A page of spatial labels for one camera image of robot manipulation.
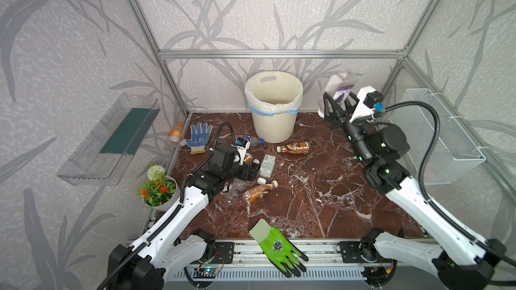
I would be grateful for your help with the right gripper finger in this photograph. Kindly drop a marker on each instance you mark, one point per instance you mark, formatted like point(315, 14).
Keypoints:
point(350, 104)
point(333, 113)

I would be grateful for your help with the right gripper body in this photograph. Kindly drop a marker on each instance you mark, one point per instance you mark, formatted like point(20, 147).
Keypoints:
point(342, 119)

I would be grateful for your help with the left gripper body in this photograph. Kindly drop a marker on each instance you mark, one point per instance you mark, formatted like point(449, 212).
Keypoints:
point(250, 169)

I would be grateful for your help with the purple label bottle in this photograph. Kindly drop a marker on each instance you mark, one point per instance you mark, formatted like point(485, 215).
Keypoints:
point(340, 85)

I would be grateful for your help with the nescafe bottle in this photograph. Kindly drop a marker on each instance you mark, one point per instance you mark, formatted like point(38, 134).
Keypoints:
point(294, 148)
point(258, 192)
point(248, 159)

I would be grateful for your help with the orange cap bottle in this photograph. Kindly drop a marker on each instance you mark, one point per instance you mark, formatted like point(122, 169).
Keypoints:
point(176, 133)

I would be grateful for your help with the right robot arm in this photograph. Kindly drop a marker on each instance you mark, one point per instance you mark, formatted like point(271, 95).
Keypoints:
point(460, 258)

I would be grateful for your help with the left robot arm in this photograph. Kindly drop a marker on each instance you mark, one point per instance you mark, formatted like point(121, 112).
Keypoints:
point(197, 191)

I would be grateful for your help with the blue label bottle near bin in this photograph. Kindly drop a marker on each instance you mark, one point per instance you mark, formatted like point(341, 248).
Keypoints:
point(255, 141)

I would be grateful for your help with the cream plastic waste bin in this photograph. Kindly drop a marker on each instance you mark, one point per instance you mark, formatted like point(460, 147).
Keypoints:
point(274, 129)

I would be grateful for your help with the white bin liner bag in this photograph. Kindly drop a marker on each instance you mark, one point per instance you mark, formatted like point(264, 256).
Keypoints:
point(274, 92)

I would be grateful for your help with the clear unlabelled plastic bottle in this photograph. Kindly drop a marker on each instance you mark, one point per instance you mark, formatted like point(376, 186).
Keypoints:
point(238, 186)

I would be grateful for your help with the green label flat bottle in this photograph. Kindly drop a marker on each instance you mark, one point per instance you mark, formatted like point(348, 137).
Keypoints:
point(267, 166)

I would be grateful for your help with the blue dotted work glove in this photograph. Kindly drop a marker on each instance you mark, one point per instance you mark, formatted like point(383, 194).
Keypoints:
point(200, 135)

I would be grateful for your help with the potted artificial flower plant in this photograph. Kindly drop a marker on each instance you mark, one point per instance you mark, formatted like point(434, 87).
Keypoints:
point(159, 189)

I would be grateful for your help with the green rubber work glove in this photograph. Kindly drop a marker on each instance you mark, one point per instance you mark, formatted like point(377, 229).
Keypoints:
point(278, 249)

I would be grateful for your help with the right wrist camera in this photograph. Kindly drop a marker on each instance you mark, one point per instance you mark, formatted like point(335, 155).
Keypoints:
point(369, 101)

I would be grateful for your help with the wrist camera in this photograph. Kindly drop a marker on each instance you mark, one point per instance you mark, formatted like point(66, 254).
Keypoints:
point(369, 101)
point(242, 145)

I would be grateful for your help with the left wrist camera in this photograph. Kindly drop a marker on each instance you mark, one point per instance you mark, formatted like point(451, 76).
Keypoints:
point(242, 145)

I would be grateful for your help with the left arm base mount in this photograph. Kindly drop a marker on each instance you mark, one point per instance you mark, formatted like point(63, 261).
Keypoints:
point(216, 251)

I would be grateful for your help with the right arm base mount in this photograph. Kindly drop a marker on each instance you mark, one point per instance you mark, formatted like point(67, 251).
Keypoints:
point(363, 250)

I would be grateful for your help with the aluminium front rail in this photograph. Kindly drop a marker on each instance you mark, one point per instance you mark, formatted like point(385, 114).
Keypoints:
point(161, 259)

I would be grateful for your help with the clear acrylic wall shelf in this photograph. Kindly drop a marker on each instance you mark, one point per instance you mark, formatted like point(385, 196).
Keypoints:
point(107, 151)

